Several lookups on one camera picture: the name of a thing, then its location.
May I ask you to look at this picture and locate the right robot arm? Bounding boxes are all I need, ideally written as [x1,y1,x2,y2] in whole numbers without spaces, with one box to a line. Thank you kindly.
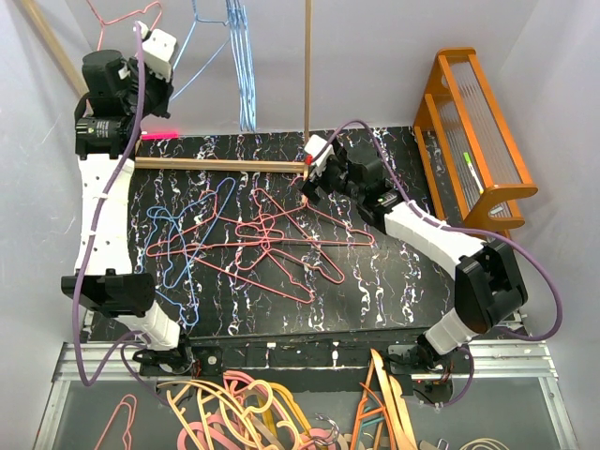
[302,135,528,372]

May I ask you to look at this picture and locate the pink hanger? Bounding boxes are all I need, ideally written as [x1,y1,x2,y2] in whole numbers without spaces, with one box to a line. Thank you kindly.
[235,187,375,248]
[93,393,138,450]

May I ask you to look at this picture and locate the blue hanger hung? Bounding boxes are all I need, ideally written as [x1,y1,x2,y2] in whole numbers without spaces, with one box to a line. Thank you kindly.
[171,1,231,101]
[227,1,256,132]
[238,1,257,132]

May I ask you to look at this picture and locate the orange wooden shelf rack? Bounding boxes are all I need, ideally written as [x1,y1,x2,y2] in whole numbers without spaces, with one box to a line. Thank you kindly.
[413,47,538,236]

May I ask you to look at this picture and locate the pink hanger on glass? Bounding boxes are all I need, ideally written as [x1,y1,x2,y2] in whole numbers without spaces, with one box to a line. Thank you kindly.
[93,393,138,450]

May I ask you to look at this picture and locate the tangled blue wire hangers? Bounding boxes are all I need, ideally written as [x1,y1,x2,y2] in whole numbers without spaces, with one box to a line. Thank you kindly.
[142,176,237,331]

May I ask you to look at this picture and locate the pink plastic marker strip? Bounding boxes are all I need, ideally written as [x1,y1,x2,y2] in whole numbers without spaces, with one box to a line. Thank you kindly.
[142,132,180,141]

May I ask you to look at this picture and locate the wooden clothes rack frame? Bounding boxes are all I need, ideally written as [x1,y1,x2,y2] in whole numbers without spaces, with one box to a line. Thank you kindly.
[20,1,312,175]

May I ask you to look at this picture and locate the tangled pink wire hangers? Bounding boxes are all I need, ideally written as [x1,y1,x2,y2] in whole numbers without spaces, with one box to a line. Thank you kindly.
[144,188,354,305]

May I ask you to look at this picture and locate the wooden hangers pile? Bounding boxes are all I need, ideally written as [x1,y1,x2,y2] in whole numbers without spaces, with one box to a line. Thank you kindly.
[349,349,449,449]

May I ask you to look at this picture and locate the green white pen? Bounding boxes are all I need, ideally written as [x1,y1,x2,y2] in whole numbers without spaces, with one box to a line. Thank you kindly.
[463,152,484,194]

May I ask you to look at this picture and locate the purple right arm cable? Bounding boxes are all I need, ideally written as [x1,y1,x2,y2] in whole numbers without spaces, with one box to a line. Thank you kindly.
[311,120,566,409]

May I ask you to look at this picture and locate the pile of plastic hangers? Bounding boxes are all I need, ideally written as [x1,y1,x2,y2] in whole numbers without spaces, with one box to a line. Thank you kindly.
[159,370,351,449]

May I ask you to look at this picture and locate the light blue wire hanger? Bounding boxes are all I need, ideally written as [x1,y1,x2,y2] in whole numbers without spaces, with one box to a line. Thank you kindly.
[226,0,250,131]

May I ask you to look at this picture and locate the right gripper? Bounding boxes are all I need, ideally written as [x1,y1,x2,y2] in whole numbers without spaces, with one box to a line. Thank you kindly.
[297,147,364,204]

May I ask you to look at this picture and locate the pink wire hanger hung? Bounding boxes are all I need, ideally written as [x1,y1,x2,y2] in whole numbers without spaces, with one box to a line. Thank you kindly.
[85,0,163,51]

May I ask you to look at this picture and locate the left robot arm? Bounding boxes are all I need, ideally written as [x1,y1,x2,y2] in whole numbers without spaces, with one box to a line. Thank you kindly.
[61,22,194,374]

